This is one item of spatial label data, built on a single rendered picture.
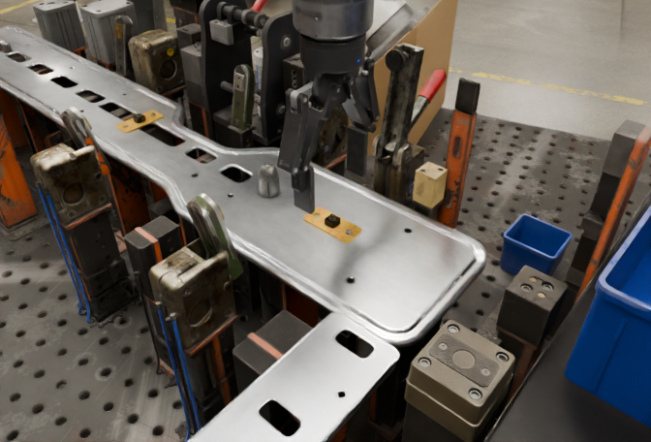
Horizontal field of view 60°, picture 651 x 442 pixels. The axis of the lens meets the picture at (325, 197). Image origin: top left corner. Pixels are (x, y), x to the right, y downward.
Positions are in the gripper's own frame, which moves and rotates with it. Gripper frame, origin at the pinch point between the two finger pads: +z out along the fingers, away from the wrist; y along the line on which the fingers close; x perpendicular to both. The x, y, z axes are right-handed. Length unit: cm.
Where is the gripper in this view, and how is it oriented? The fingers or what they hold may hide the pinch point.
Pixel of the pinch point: (331, 177)
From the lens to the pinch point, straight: 75.3
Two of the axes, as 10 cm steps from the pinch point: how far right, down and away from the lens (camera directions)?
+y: -6.5, 4.6, -6.1
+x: 7.6, 3.9, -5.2
